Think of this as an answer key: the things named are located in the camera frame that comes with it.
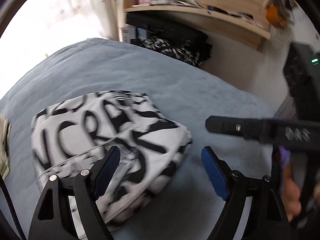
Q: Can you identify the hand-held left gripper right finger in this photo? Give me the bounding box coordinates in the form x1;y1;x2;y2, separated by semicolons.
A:
201;146;293;240

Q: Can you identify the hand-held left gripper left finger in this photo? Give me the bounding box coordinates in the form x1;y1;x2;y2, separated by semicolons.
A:
28;145;122;240

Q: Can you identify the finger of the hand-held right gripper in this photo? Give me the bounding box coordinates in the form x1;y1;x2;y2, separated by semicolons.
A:
205;116;275;143

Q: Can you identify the black and white printed jacket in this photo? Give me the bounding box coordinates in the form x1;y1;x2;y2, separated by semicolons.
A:
30;90;192;227

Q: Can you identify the person's right hand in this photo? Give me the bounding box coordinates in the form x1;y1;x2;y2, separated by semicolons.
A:
282;167;302;222

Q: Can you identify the bed with blue sheet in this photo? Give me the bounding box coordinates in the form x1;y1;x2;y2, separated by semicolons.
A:
0;37;296;240

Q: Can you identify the orange object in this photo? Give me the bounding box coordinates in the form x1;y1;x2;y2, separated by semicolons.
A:
265;4;288;28

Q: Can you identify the black and white patterned cloth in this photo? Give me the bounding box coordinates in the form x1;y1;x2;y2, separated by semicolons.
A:
142;36;201;67

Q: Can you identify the wooden shelf unit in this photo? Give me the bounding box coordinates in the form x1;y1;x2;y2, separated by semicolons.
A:
117;0;276;53

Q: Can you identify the folded cream fleece garment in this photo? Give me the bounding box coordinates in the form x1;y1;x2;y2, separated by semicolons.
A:
0;115;12;179

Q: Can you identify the black bag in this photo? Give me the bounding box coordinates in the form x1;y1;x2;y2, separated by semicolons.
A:
125;12;213;67

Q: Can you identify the blue and white box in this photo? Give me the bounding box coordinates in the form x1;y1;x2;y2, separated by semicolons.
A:
121;26;148;44

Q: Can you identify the sheer leaf-print curtain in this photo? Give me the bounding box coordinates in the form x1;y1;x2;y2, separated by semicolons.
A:
0;0;121;80

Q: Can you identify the black cable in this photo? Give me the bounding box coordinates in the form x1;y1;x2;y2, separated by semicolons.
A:
0;175;26;240

